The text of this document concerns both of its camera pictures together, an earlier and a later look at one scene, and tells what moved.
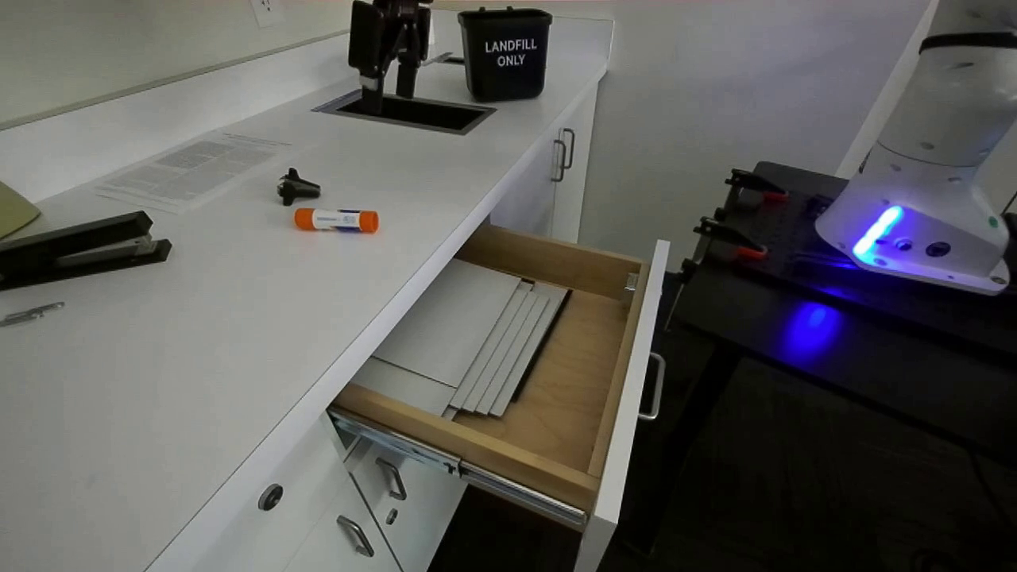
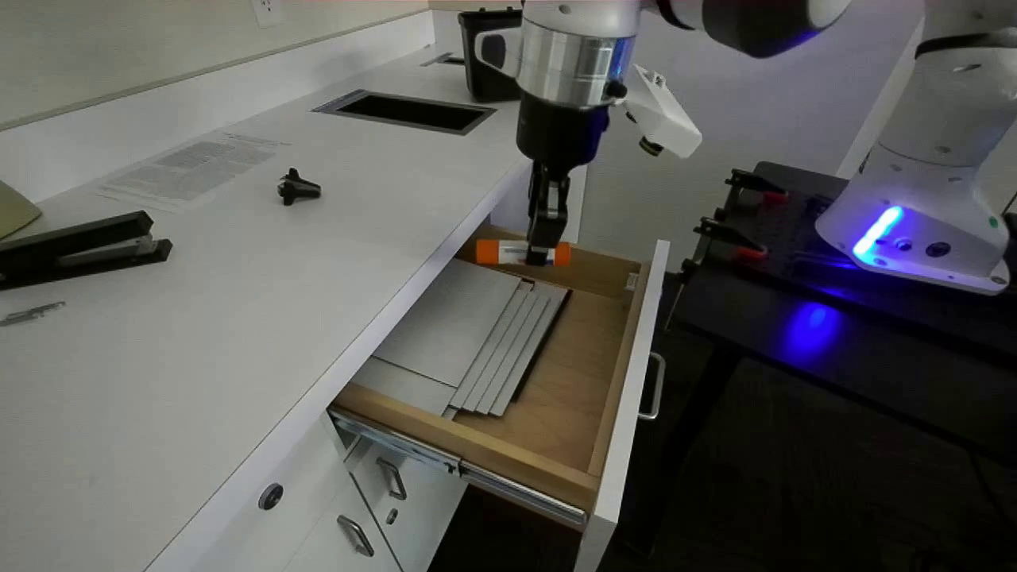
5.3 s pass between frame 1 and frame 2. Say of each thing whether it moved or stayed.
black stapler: stayed
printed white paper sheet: stayed
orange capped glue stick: moved
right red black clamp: stayed
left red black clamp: stayed
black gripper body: moved
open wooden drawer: stayed
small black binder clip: stayed
